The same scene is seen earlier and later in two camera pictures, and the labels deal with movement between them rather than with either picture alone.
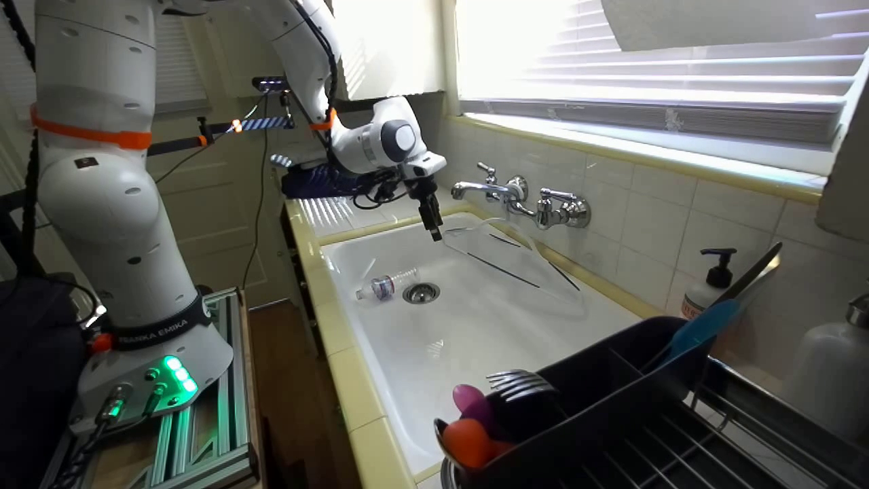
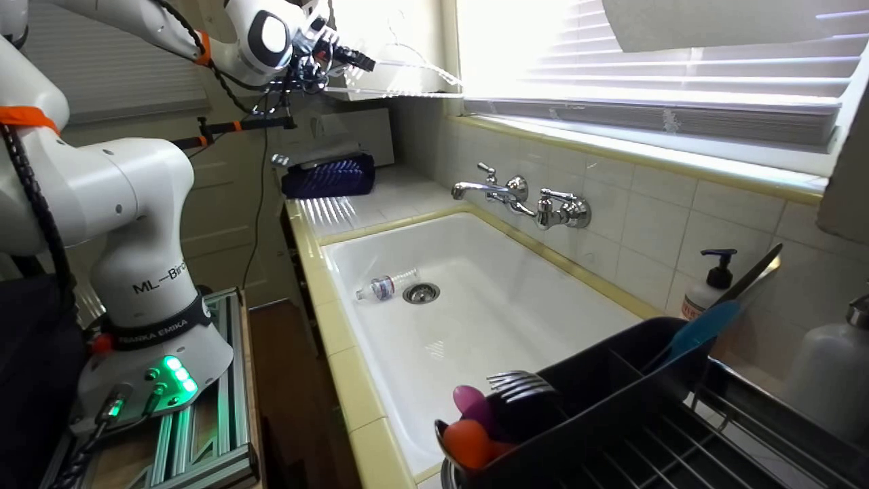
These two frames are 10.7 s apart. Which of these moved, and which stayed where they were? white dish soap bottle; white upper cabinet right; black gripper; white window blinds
Moved: black gripper
Stayed: white upper cabinet right; white dish soap bottle; white window blinds
